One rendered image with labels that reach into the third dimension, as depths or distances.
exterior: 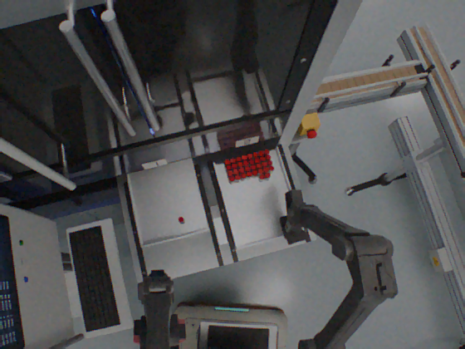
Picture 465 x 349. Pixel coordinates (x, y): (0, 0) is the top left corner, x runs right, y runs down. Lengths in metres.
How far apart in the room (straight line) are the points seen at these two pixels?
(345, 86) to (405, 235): 1.28
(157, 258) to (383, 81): 1.19
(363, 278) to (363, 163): 1.85
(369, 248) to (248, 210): 0.71
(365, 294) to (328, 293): 1.62
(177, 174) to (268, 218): 0.39
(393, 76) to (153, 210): 1.17
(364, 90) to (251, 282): 1.30
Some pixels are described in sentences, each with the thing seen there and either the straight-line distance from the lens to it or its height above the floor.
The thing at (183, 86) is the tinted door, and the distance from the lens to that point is 0.85.
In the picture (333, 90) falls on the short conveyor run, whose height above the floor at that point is 0.93.
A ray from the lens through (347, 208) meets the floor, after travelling 2.39.
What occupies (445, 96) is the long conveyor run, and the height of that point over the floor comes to 0.93.
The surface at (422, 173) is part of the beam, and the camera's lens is 2.04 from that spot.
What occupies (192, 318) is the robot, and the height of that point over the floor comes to 0.28.
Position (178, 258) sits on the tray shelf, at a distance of 1.35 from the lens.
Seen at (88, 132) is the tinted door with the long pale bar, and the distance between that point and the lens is 0.98.
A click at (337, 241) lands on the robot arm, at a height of 1.51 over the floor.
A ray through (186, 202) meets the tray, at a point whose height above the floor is 0.88.
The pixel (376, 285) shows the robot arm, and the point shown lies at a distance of 0.72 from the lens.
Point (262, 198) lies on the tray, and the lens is 1.37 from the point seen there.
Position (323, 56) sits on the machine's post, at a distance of 0.90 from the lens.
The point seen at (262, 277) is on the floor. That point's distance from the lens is 2.23.
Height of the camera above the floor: 2.22
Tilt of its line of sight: 75 degrees down
